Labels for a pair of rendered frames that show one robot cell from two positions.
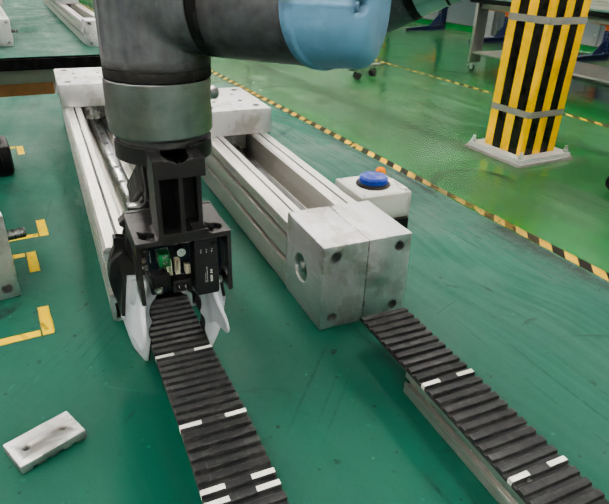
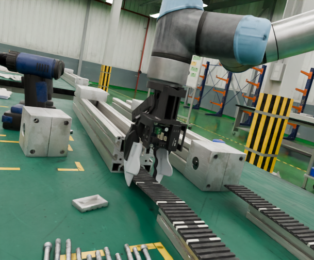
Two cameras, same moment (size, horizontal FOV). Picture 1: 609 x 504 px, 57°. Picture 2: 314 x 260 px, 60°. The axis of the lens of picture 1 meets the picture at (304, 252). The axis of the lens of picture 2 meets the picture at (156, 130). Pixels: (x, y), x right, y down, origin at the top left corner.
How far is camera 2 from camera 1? 19 cm
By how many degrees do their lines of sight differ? 17
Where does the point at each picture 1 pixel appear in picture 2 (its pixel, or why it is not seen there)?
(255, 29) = (222, 42)
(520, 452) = (310, 237)
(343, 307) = (213, 182)
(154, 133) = (169, 78)
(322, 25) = (249, 43)
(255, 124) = not seen: hidden behind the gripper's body
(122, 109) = (159, 67)
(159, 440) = (140, 213)
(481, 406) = (287, 220)
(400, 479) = (253, 244)
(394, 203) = not seen: hidden behind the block
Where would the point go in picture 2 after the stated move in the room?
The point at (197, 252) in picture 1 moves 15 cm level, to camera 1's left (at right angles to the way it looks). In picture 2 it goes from (172, 130) to (90, 113)
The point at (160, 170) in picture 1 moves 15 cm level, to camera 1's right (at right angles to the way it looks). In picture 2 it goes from (170, 91) to (257, 109)
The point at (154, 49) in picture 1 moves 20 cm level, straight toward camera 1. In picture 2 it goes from (178, 47) to (238, 33)
